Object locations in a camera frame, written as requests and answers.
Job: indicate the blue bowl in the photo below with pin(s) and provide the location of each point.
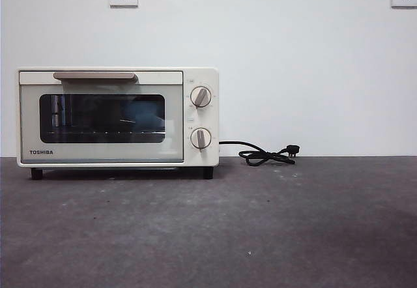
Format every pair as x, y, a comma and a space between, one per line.
143, 115

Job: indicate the beige round oven knob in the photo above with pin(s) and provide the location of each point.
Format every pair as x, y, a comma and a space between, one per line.
201, 96
200, 138

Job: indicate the white toaster oven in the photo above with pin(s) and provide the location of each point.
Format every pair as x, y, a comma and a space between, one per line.
202, 118

